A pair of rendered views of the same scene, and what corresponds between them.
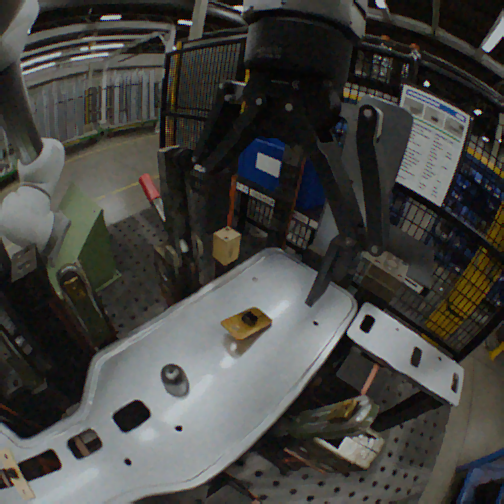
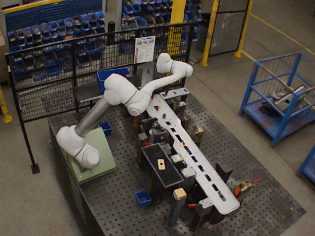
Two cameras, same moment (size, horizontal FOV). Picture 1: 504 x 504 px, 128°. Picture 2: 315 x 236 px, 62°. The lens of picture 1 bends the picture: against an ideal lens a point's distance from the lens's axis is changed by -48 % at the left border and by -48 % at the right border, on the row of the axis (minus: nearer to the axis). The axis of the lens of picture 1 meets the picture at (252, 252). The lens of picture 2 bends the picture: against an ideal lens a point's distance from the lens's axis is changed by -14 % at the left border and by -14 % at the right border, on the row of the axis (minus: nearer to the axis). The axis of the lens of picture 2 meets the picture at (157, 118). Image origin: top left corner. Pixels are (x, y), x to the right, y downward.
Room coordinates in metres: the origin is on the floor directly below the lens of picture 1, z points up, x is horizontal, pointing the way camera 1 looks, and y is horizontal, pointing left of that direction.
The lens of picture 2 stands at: (-0.63, 1.92, 2.74)
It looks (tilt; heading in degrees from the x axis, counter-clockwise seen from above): 41 degrees down; 293
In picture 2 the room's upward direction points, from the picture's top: 7 degrees clockwise
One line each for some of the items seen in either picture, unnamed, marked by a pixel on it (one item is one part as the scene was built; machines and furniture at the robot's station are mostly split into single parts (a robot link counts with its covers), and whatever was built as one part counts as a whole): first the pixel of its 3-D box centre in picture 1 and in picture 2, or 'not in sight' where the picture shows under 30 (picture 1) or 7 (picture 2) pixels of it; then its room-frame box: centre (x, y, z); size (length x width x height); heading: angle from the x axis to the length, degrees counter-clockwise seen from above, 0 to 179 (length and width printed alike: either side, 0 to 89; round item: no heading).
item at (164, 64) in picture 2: not in sight; (165, 62); (0.17, -0.01, 1.49); 0.13 x 0.11 x 0.16; 10
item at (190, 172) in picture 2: not in sight; (183, 188); (-0.36, 0.59, 0.90); 0.13 x 0.10 x 0.41; 54
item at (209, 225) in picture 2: not in sight; (220, 213); (-0.70, 0.63, 0.84); 0.18 x 0.06 x 0.29; 54
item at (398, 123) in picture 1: (360, 186); (147, 76); (0.39, -0.17, 1.17); 0.12 x 0.01 x 0.34; 54
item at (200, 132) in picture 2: not in sight; (195, 144); (-0.25, 0.09, 0.87); 0.12 x 0.09 x 0.35; 54
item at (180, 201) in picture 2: not in sight; (174, 211); (-0.39, 0.82, 0.92); 0.08 x 0.08 x 0.44; 54
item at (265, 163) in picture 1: (286, 163); (113, 79); (0.69, -0.06, 1.10); 0.30 x 0.17 x 0.13; 48
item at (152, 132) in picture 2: (25, 362); (154, 147); (0.01, 0.37, 0.94); 0.18 x 0.13 x 0.49; 144
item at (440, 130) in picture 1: (426, 143); (144, 49); (0.58, -0.41, 1.30); 0.23 x 0.02 x 0.31; 54
